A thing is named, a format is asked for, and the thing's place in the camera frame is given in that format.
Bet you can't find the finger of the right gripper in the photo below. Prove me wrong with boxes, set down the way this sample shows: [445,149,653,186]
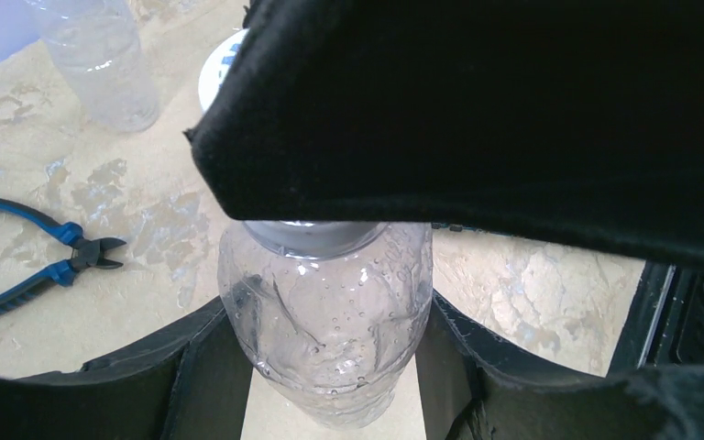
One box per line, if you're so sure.
[186,1,704,271]

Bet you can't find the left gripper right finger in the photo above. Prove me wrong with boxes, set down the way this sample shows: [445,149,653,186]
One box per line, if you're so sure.
[416,294,704,439]

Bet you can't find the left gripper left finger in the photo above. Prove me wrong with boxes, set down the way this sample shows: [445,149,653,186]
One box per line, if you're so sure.
[0,299,252,439]

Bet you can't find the clear plastic bottle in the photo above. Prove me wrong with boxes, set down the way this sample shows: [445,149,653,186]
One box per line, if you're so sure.
[27,0,160,132]

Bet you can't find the blue handled pliers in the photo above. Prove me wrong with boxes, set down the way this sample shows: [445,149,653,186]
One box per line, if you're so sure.
[0,198,127,316]

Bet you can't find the dark network switch box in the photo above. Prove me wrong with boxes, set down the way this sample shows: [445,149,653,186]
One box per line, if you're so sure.
[608,262,704,375]

